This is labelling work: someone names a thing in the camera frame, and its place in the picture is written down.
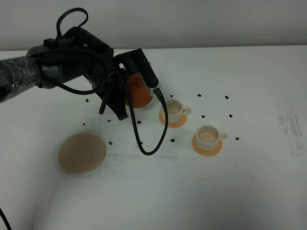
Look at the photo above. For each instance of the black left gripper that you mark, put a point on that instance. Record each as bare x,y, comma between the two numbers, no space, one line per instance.
79,53

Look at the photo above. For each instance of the brown clay teapot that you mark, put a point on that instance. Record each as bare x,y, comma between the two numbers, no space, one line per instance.
139,95

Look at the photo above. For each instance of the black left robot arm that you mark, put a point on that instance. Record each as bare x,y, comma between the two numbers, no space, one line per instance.
22,73

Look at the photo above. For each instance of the beige round teapot coaster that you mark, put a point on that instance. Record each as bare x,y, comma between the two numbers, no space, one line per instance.
81,153

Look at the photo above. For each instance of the white teacup rear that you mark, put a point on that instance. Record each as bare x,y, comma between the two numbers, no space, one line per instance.
175,111

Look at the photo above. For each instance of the white teacup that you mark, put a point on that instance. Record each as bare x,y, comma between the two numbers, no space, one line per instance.
208,137
175,111

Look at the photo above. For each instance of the orange coaster rear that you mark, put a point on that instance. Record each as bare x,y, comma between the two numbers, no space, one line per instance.
178,124

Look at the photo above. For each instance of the orange coaster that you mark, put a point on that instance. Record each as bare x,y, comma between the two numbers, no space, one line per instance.
206,153
178,124

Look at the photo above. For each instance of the white teacup front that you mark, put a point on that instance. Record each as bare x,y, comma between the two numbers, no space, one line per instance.
208,137

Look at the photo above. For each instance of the orange coaster front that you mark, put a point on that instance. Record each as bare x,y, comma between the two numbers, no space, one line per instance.
206,153

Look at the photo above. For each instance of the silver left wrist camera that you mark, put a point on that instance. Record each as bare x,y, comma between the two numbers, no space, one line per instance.
151,82

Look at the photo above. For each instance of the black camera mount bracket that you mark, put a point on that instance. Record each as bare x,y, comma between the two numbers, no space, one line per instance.
132,62

